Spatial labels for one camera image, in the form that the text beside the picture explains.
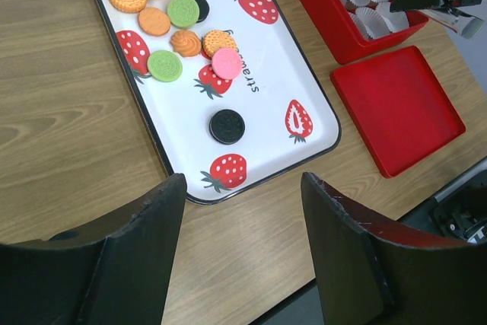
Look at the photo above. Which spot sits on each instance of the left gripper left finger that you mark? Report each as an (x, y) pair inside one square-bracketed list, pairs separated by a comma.
[(113, 270)]

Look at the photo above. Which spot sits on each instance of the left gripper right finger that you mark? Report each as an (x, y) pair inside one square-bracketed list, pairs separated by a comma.
[(371, 269)]

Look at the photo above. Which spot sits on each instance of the black cookie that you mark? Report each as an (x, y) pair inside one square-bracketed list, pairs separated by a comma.
[(204, 10), (227, 126)]

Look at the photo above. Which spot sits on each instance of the pink cookie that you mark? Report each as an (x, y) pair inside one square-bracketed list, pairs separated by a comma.
[(227, 63)]

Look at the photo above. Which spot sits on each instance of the round waffle cookie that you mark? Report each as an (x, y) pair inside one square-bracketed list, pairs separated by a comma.
[(215, 40)]

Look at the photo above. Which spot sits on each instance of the red cookie box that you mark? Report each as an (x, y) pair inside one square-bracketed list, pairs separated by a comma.
[(343, 37)]

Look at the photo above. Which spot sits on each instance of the red box lid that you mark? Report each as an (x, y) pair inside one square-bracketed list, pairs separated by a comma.
[(399, 108)]

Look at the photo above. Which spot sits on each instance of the white strawberry tray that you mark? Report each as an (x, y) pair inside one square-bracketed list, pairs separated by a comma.
[(288, 117)]

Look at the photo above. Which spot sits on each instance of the green cookie lower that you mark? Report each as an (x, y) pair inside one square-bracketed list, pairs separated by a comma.
[(165, 66)]

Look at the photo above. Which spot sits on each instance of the green cookie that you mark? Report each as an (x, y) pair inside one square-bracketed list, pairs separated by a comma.
[(183, 13), (165, 66)]

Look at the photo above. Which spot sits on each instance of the orange swirl cookie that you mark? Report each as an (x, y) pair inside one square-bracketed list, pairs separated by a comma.
[(186, 43)]

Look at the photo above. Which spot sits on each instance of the green cookie upper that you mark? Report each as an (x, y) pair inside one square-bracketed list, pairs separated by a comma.
[(183, 13)]

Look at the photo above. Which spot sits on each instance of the plain orange round cookie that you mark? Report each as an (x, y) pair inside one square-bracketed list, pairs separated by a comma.
[(154, 21)]

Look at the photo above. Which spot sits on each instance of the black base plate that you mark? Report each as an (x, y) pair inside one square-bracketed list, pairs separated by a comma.
[(458, 210)]

